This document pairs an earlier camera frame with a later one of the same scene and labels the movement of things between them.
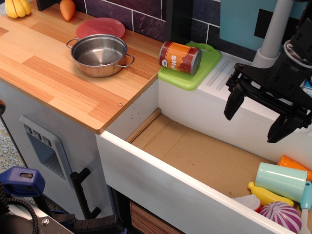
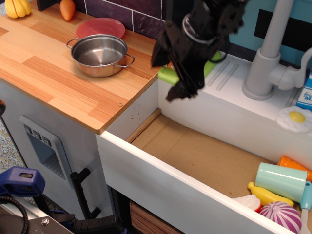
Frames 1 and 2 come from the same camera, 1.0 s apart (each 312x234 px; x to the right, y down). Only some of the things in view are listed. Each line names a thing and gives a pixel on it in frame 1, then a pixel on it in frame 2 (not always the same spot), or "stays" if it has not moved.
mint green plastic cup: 289,183 stays
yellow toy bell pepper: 17,8 stays
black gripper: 286,84 to 196,31
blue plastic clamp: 23,182 stays
